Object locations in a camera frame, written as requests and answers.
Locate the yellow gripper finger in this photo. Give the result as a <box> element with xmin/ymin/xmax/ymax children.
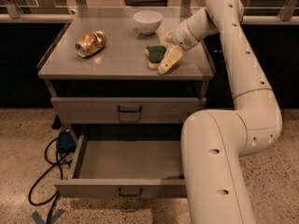
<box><xmin>164</xmin><ymin>30</ymin><xmax>174</xmax><ymax>43</ymax></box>
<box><xmin>158</xmin><ymin>46</ymin><xmax>183</xmax><ymax>75</ymax></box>

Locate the green and yellow sponge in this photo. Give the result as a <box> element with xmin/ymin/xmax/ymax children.
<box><xmin>145</xmin><ymin>46</ymin><xmax>166</xmax><ymax>69</ymax></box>

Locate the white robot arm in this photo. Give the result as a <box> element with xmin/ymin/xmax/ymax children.
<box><xmin>158</xmin><ymin>0</ymin><xmax>282</xmax><ymax>224</ymax></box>

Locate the blue tape floor marker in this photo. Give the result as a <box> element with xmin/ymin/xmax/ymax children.
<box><xmin>31</xmin><ymin>209</ymin><xmax>64</xmax><ymax>224</ymax></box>

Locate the white ceramic bowl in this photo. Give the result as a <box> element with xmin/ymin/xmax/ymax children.
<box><xmin>134</xmin><ymin>11</ymin><xmax>163</xmax><ymax>35</ymax></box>

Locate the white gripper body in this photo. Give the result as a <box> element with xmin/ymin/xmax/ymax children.
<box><xmin>172</xmin><ymin>20</ymin><xmax>199</xmax><ymax>50</ymax></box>

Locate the blue power adapter box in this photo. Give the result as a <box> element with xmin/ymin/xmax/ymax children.
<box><xmin>57</xmin><ymin>132</ymin><xmax>77</xmax><ymax>152</ymax></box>

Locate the closed upper grey drawer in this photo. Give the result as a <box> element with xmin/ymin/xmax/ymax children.
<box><xmin>51</xmin><ymin>97</ymin><xmax>206</xmax><ymax>124</ymax></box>

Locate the open middle grey drawer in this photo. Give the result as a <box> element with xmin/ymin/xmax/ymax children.
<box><xmin>55</xmin><ymin>135</ymin><xmax>187</xmax><ymax>198</ymax></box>

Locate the grey metal drawer cabinet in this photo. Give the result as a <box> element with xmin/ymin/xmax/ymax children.
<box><xmin>38</xmin><ymin>7</ymin><xmax>214</xmax><ymax>140</ymax></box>

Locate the crushed gold soda can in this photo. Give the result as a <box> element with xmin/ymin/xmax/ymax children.
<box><xmin>75</xmin><ymin>31</ymin><xmax>107</xmax><ymax>58</ymax></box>

